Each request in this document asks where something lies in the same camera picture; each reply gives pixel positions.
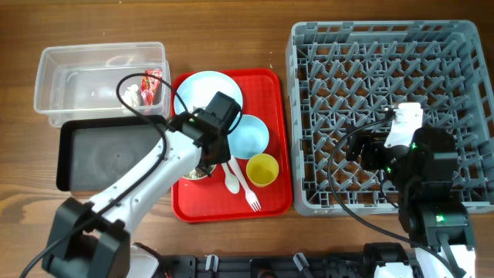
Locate light green bowl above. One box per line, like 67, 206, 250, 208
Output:
183, 165, 215, 181

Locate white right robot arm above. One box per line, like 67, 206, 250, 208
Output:
344, 121, 475, 277

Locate yellow cup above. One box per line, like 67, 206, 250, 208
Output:
246, 154, 279, 188

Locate clear plastic waste bin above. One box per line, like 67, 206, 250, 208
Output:
34, 42, 170, 127

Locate white tissue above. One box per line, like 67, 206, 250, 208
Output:
121, 84, 141, 107

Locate red serving tray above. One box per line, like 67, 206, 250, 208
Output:
171, 68, 293, 222

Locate red snack wrapper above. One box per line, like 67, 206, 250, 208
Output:
140, 69, 162, 106

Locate light blue bowl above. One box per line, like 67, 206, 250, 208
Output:
228, 114, 269, 160

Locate white plastic spoon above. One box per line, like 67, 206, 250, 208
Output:
222, 163, 240, 195

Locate white plastic fork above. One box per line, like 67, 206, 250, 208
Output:
228, 156, 262, 212

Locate light blue plate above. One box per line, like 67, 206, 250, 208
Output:
177, 71, 243, 112

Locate grey dishwasher rack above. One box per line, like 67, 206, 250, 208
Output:
286, 20, 493, 216

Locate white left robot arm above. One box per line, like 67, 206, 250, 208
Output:
39, 110, 242, 277

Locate black food waste tray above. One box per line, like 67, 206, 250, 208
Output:
56, 117, 161, 192

